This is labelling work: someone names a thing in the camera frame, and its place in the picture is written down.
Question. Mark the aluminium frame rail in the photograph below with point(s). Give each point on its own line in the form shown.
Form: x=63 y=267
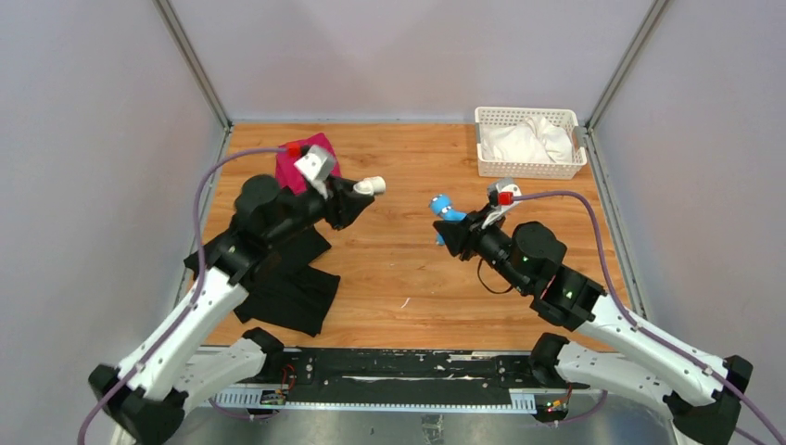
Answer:
x=264 y=397

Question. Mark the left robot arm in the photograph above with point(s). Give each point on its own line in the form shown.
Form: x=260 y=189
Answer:
x=151 y=391

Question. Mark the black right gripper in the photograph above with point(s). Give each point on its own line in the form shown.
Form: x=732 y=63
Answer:
x=462 y=236

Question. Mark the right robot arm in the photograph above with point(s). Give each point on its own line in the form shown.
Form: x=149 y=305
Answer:
x=698 y=392

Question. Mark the white cloth in basket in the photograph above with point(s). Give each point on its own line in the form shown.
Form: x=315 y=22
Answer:
x=534 y=140

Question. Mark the black cloth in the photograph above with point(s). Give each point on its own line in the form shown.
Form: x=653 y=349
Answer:
x=295 y=295

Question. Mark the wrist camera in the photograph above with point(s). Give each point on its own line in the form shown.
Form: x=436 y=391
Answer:
x=502 y=197
x=315 y=167

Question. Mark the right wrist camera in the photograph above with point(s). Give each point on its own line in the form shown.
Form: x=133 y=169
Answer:
x=502 y=197

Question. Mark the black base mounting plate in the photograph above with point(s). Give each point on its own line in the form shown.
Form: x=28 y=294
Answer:
x=403 y=377

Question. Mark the white plastic basket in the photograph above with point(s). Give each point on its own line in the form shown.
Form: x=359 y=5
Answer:
x=504 y=116

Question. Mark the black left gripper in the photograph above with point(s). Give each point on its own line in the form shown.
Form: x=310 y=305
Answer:
x=343 y=203

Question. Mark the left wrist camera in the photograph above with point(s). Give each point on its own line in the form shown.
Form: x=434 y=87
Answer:
x=315 y=167

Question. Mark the blue water faucet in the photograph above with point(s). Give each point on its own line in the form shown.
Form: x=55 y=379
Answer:
x=442 y=207

